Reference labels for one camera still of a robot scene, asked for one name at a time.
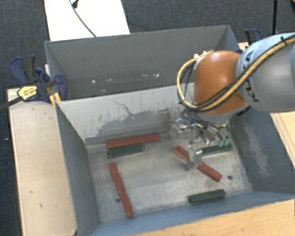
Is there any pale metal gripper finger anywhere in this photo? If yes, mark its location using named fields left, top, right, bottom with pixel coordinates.
left=192, top=145, right=205, bottom=168
left=183, top=144, right=198, bottom=171

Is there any red-brown flat block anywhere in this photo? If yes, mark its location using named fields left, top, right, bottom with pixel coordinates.
left=107, top=160, right=136, bottom=221
left=172, top=139, right=224, bottom=189
left=105, top=132, right=161, bottom=150

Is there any dark green flat block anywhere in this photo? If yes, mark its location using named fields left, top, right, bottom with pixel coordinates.
left=200, top=142, right=234, bottom=157
left=105, top=144, right=146, bottom=160
left=188, top=188, right=227, bottom=206

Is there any grey metal bin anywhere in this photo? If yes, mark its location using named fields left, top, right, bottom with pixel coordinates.
left=43, top=7, right=295, bottom=236

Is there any pale wood flat board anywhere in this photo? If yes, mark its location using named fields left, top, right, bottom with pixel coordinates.
left=1, top=81, right=79, bottom=236

